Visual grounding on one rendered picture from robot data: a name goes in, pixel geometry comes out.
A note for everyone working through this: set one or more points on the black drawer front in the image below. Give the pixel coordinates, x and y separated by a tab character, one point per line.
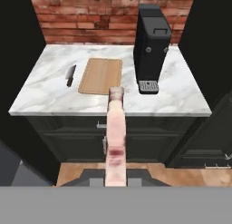
66	124

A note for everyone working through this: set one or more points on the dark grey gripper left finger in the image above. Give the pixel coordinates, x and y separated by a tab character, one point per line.
95	174

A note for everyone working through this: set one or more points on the black kitchen knife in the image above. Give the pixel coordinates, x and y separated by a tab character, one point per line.
70	75

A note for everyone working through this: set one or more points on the black cupboard run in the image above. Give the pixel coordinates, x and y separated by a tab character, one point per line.
208	137

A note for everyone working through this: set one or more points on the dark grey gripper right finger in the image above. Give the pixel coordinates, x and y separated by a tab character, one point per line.
137	174

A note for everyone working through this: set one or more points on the wooden cutting board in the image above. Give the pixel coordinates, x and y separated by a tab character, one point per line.
101	75

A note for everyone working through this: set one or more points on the black coffee machine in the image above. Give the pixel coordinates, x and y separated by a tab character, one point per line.
151	46

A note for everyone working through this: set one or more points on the black cupboard door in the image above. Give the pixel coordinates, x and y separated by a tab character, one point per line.
75	147
148	147

